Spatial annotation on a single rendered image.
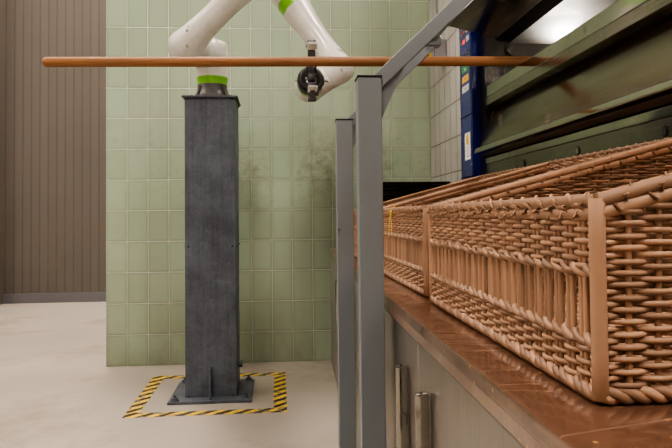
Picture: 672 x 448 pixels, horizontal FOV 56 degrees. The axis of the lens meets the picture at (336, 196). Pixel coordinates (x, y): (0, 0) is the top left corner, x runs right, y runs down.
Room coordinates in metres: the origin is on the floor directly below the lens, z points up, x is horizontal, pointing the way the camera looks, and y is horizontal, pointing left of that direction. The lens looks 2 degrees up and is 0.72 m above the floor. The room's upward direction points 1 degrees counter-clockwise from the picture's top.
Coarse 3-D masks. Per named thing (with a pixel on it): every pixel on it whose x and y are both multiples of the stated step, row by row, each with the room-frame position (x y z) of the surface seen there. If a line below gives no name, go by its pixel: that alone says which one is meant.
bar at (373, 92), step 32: (416, 64) 1.55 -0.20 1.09; (384, 96) 1.07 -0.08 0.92; (352, 128) 1.53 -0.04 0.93; (352, 160) 1.53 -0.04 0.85; (352, 192) 1.53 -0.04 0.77; (352, 224) 1.53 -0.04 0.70; (352, 256) 1.53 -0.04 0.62; (352, 288) 1.53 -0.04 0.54; (352, 320) 1.53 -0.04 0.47; (352, 352) 1.53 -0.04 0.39; (384, 352) 1.05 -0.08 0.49; (352, 384) 1.53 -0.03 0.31; (384, 384) 1.05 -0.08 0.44; (352, 416) 1.53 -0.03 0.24; (384, 416) 1.05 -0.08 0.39
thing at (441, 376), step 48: (336, 288) 2.13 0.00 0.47; (384, 288) 1.20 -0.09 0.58; (336, 336) 2.36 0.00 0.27; (432, 336) 0.75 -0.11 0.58; (480, 336) 0.72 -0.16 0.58; (432, 384) 0.78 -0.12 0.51; (480, 384) 0.56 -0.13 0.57; (528, 384) 0.52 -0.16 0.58; (432, 432) 0.78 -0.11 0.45; (480, 432) 0.58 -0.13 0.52; (528, 432) 0.45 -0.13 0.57; (576, 432) 0.41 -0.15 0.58; (624, 432) 0.41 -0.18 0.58
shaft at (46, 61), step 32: (64, 64) 1.86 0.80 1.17; (96, 64) 1.87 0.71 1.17; (128, 64) 1.88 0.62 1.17; (160, 64) 1.88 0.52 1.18; (192, 64) 1.89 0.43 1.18; (224, 64) 1.90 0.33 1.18; (256, 64) 1.90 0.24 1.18; (288, 64) 1.91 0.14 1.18; (320, 64) 1.92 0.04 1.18; (352, 64) 1.92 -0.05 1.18; (384, 64) 1.93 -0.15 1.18; (448, 64) 1.95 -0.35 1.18; (480, 64) 1.95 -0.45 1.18; (512, 64) 1.96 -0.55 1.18
